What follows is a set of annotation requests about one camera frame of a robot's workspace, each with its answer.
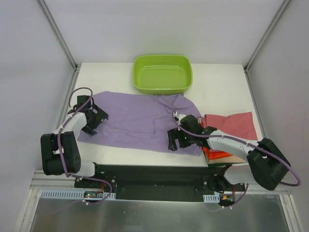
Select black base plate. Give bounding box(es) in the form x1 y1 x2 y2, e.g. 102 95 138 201
45 162 277 201

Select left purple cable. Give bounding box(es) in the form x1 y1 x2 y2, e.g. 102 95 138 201
57 87 113 208

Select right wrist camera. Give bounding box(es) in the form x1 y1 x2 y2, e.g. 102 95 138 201
173 111 186 121

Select orange folded t shirt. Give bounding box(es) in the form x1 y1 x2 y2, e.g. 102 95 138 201
202 147 232 160

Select beige folded t shirt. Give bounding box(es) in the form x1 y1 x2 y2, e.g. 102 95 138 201
208 156 247 164

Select green plastic basin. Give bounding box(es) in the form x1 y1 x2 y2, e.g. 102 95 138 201
133 54 193 95

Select left aluminium frame post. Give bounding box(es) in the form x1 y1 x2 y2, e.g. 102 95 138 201
36 0 78 71

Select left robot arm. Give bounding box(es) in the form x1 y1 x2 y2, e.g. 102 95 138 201
40 95 109 188

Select controller board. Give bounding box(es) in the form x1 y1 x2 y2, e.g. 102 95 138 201
40 189 116 203
203 193 236 213

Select purple t shirt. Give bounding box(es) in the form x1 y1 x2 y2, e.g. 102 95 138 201
78 91 201 153

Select dark green folded t shirt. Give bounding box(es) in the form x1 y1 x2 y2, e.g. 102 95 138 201
208 163 232 168

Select aluminium frame post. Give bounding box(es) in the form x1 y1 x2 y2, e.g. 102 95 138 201
36 0 78 71
244 0 292 73

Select right controller board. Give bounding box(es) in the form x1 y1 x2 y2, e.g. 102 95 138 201
203 193 236 213

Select left controller board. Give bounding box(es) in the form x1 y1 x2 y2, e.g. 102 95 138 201
40 189 116 203

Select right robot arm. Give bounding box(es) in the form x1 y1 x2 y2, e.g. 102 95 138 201
168 112 291 191

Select right aluminium frame post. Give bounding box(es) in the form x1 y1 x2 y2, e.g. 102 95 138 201
244 0 292 73

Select pink folded t shirt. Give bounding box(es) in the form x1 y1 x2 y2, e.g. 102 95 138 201
197 112 257 140

